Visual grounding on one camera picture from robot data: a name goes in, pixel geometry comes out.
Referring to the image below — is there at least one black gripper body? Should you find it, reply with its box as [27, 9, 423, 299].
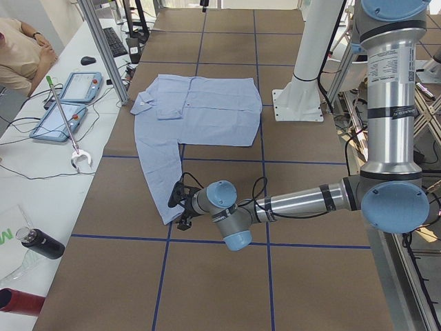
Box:
[168, 181, 201, 221]

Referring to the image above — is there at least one light blue striped shirt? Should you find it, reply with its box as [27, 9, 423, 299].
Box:
[131, 74, 262, 224]

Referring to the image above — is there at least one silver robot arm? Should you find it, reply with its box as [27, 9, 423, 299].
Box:
[168, 1, 430, 251]

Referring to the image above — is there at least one metal reacher grabber tool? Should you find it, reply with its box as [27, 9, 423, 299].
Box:
[46, 75, 92, 173]

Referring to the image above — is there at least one lower blue teach pendant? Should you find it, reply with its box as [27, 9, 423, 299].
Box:
[29, 102, 88, 142]

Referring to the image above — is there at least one blue teach pendant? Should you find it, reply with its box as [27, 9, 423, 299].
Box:
[59, 72, 103, 103]
[29, 102, 88, 142]

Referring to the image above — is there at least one upper blue teach pendant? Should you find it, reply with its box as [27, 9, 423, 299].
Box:
[59, 72, 103, 103]

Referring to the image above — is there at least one black water bottle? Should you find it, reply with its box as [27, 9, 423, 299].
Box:
[16, 227, 65, 259]

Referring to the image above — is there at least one black keyboard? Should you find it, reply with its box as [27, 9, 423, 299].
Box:
[103, 28, 127, 57]

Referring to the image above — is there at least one black computer mouse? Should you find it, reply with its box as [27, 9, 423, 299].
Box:
[80, 56, 96, 66]

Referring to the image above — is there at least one clear plastic bag green print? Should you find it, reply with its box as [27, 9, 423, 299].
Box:
[1, 205, 44, 285]

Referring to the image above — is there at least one red water bottle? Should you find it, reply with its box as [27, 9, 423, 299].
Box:
[1, 288, 45, 317]

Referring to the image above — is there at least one person in beige shirt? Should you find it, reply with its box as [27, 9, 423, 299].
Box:
[1, 17, 58, 97]

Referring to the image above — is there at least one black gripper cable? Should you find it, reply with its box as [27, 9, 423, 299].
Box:
[180, 171, 331, 219]

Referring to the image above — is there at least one white pedestal column base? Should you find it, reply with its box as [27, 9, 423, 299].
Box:
[272, 0, 346, 122]

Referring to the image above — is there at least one aluminium frame post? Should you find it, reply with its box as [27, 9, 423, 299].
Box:
[78, 0, 129, 106]

